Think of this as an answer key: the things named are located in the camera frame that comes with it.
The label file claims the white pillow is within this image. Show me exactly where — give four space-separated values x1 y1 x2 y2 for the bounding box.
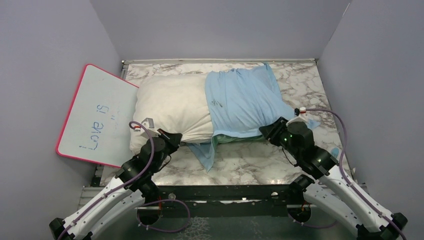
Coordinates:
133 73 214 144

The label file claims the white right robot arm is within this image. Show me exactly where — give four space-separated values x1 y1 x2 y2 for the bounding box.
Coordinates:
259 117 408 240

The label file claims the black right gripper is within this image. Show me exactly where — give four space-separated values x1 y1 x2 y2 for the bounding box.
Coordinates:
259 116 301 160

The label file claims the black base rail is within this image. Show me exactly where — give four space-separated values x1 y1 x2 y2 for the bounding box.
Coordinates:
137 184 312 223

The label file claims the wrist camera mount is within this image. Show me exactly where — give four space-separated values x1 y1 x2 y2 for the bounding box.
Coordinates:
131 117 159 138
286 107 314 126

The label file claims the green patterned cloth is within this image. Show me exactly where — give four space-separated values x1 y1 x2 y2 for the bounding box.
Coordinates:
211 134 264 145

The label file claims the light blue pillowcase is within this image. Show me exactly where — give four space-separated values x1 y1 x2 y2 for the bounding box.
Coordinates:
187 61 322 172

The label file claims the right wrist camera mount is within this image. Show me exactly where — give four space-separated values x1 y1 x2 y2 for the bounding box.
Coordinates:
286 107 314 126

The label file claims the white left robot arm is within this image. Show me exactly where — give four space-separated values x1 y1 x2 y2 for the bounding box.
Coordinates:
49 129 183 240

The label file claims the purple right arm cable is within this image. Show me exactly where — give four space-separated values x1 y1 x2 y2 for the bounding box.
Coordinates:
299 107 408 240

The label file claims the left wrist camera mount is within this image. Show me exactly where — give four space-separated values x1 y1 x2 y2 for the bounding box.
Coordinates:
131 117 159 138

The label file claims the pink framed whiteboard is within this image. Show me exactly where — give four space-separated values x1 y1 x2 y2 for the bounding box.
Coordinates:
56 64 139 168

